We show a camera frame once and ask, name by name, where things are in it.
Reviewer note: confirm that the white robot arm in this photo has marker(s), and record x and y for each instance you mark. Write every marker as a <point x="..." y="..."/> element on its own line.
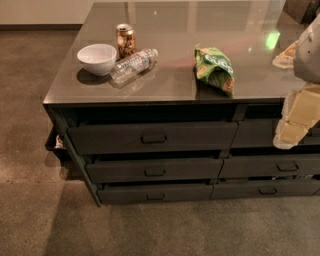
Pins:
<point x="312" y="35"/>

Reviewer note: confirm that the dark drawer cabinet frame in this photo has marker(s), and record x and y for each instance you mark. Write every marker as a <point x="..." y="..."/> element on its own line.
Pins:
<point x="249" y="32"/>

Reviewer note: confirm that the clear plastic water bottle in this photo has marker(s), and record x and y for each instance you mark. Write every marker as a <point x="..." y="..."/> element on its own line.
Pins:
<point x="131" y="66"/>

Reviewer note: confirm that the white ceramic bowl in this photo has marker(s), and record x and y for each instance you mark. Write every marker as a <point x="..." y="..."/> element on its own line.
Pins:
<point x="97" y="59"/>

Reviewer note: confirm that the black bin beside cabinet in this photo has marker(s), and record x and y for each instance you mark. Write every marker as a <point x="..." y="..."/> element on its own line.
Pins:
<point x="55" y="145"/>

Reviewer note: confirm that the green chip bag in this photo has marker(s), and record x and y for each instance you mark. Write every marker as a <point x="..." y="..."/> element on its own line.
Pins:
<point x="214" y="68"/>

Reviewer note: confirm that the orange soda can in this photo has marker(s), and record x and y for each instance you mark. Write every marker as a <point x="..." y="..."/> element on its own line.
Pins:
<point x="125" y="36"/>

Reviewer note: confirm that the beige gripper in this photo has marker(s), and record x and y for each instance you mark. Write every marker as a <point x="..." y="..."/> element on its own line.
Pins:
<point x="308" y="55"/>

